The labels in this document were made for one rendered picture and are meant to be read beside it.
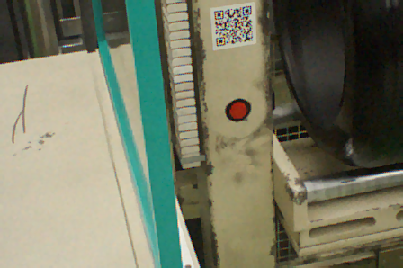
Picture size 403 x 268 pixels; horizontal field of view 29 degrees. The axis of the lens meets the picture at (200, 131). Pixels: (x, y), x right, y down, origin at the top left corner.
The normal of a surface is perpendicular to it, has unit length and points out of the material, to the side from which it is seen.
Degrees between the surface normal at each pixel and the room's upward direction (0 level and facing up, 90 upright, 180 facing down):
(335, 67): 42
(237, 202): 90
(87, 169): 0
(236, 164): 90
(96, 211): 0
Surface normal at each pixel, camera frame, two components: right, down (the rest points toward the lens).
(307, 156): -0.07, -0.86
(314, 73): 0.08, -0.34
